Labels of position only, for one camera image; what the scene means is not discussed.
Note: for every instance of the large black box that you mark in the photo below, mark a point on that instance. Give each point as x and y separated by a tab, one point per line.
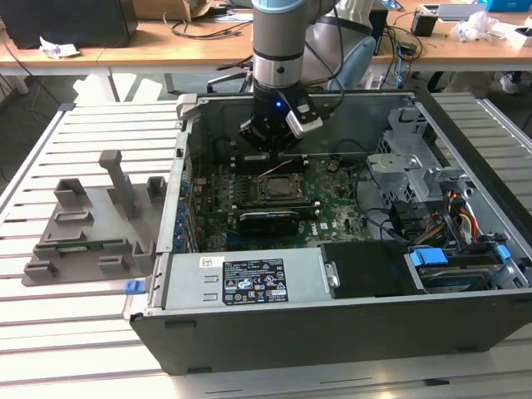
75	21

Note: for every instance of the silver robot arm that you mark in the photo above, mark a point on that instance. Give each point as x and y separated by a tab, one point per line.
278	33

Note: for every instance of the blue box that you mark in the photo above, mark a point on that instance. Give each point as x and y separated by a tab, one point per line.
507	5

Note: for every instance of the white sneaker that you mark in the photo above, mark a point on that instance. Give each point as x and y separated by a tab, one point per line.
510	85

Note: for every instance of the small open black box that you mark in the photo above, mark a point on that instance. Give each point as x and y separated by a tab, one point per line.
424	25

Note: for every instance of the crumpled white paper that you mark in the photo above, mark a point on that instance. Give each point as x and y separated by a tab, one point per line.
58	50

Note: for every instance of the black open PC case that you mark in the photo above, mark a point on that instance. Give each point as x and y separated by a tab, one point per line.
291	341

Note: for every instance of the white box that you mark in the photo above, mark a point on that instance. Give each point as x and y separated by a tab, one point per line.
521	39

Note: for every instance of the silver CPU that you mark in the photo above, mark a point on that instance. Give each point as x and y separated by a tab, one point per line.
282	188

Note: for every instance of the blue plastic latch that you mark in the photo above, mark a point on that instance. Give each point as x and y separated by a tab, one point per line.
134	288

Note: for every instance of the green RAM stick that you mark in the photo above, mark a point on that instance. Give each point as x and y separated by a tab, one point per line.
274	204
91	245

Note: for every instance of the black graphics card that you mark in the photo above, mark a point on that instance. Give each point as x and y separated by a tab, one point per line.
270	224

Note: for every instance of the white board sticker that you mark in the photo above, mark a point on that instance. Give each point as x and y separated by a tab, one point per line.
323	228

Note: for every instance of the small black tower box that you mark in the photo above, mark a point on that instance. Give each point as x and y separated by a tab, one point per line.
380	37

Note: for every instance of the grey parts rack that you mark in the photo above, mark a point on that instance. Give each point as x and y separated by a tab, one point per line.
99	224

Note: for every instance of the round coin battery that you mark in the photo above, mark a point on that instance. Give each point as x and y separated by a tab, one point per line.
331	166

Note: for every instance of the CPU socket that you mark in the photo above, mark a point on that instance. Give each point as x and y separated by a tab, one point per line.
262	199

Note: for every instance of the metal disk bay cage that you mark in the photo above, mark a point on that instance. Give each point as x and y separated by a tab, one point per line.
395	166

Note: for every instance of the clear plastic bag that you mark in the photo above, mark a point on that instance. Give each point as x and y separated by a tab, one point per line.
474	27

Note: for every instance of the cardboard box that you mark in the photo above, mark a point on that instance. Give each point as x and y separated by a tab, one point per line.
174	8

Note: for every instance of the hard disk in blue carrier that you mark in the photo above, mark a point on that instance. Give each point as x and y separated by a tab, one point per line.
428	257

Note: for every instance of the wooden desk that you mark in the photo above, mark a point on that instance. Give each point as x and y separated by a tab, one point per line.
166	45

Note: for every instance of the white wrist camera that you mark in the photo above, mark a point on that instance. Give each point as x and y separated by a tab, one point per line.
303	124

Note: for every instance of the green motherboard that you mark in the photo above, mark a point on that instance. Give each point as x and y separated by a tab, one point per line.
332	220

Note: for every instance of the grey power supply unit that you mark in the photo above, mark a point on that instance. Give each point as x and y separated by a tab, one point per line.
187	282

